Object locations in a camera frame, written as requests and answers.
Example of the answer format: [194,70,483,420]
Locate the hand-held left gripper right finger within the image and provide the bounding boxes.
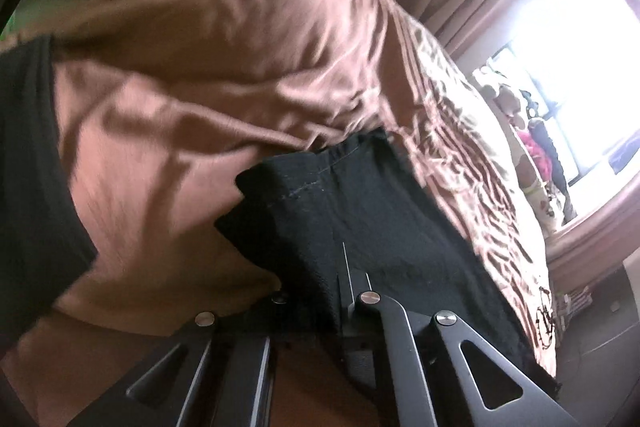
[340,271,581,427]

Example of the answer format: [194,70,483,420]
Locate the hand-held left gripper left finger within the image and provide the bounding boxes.
[65,292,287,427]

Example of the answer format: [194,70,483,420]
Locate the black pants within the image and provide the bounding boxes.
[215,129,558,403]

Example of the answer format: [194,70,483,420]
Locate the white radiator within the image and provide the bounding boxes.
[552,284,596,323]

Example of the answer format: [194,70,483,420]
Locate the brown bed blanket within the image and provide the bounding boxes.
[0,0,558,427]

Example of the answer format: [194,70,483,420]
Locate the black cloth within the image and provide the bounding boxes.
[0,34,97,350]

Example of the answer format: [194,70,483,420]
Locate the bright window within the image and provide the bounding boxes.
[465,0,640,188]

